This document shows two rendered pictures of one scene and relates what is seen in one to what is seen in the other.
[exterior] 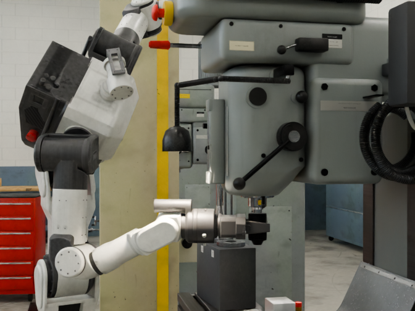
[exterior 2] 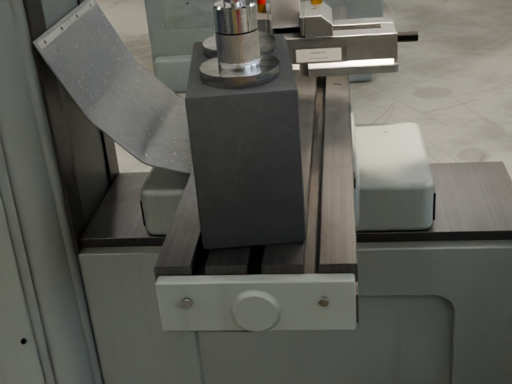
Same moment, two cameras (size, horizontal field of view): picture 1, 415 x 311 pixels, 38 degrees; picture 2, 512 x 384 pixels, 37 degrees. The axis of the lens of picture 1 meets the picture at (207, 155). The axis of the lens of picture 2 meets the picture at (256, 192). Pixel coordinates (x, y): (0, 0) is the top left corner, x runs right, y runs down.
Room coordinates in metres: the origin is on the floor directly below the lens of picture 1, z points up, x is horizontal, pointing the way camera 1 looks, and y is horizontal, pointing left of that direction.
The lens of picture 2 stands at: (2.76, 0.25, 1.39)
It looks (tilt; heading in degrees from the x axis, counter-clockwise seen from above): 26 degrees down; 200
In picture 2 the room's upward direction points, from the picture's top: 5 degrees counter-clockwise
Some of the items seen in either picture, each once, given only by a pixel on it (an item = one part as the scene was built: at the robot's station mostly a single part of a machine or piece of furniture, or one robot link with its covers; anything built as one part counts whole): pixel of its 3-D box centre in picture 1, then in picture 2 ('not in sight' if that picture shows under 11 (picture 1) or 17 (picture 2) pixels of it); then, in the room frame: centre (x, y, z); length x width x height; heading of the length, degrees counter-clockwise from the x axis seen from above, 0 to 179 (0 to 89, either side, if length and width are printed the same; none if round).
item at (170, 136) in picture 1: (176, 138); not in sight; (1.46, 0.07, 1.45); 0.07 x 0.07 x 0.06
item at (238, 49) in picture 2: not in sight; (237, 38); (1.98, -0.04, 1.17); 0.05 x 0.05 x 0.06
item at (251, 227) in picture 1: (257, 228); not in sight; (1.50, -0.13, 1.23); 0.06 x 0.02 x 0.03; 87
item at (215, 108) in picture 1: (215, 141); not in sight; (1.51, -0.02, 1.45); 0.04 x 0.04 x 0.21; 12
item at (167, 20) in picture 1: (167, 13); not in sight; (1.48, 0.10, 1.76); 0.06 x 0.02 x 0.06; 12
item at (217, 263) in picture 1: (225, 270); (246, 131); (1.93, -0.06, 1.04); 0.22 x 0.12 x 0.20; 19
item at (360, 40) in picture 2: not in sight; (303, 36); (1.36, -0.13, 0.99); 0.35 x 0.15 x 0.11; 103
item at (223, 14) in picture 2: not in sight; (234, 7); (1.98, -0.04, 1.20); 0.05 x 0.05 x 0.01
